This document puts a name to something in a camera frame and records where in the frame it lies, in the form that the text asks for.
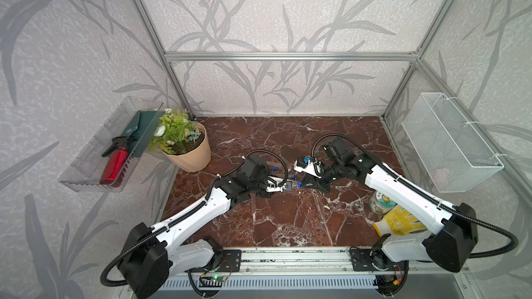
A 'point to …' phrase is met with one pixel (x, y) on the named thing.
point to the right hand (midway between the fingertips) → (302, 180)
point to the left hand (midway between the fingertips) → (278, 176)
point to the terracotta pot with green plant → (182, 140)
